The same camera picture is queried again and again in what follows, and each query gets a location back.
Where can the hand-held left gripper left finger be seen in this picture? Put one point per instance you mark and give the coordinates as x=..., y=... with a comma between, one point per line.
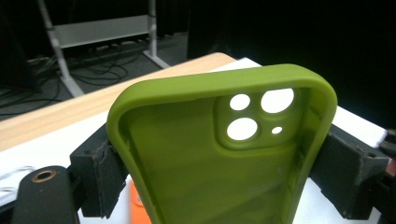
x=93, y=174

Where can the green phone case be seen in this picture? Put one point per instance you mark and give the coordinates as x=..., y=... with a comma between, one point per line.
x=193, y=174

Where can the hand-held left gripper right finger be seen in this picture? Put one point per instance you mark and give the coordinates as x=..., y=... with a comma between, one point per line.
x=345, y=168

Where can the orange phone case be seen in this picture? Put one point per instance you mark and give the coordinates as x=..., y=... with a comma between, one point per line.
x=137, y=214

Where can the white metal stand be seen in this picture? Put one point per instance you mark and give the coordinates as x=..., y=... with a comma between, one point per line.
x=99, y=31

